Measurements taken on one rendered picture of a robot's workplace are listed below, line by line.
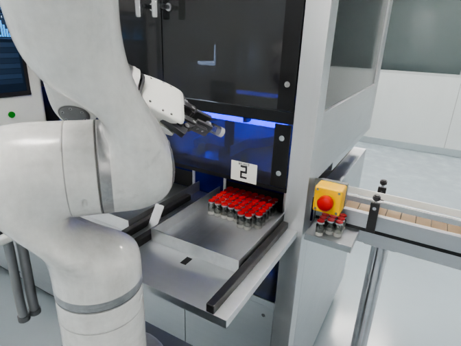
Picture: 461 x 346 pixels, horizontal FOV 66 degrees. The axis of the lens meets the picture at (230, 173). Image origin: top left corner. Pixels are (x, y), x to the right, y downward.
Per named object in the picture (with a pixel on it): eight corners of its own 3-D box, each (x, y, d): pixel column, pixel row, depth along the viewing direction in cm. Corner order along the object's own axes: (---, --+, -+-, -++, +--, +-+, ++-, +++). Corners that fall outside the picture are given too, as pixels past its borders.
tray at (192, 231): (219, 195, 121) (219, 186, 119) (290, 215, 109) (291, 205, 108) (151, 240, 93) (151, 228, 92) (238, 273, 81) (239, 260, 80)
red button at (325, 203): (319, 204, 95) (321, 191, 93) (334, 209, 93) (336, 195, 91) (315, 210, 92) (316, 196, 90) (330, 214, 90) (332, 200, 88)
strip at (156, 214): (156, 221, 102) (156, 202, 100) (164, 224, 101) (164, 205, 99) (121, 244, 91) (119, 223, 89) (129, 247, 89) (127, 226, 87)
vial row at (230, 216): (210, 211, 109) (210, 198, 108) (263, 227, 101) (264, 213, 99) (206, 213, 107) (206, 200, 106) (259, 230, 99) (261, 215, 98)
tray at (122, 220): (143, 174, 136) (143, 166, 135) (199, 190, 124) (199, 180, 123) (66, 207, 108) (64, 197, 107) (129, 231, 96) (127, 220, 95)
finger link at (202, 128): (178, 122, 73) (204, 134, 77) (178, 133, 71) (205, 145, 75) (186, 112, 71) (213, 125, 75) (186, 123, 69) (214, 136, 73)
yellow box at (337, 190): (319, 200, 101) (322, 177, 99) (344, 206, 98) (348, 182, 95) (311, 210, 95) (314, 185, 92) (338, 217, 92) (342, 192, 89)
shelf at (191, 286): (134, 176, 139) (134, 172, 138) (305, 225, 107) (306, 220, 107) (12, 228, 100) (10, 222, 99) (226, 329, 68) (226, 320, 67)
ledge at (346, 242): (317, 219, 111) (318, 213, 111) (360, 231, 106) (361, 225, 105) (303, 239, 100) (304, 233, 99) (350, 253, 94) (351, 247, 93)
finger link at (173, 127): (149, 108, 68) (168, 105, 72) (171, 140, 67) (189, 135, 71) (151, 104, 67) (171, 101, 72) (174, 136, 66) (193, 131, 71)
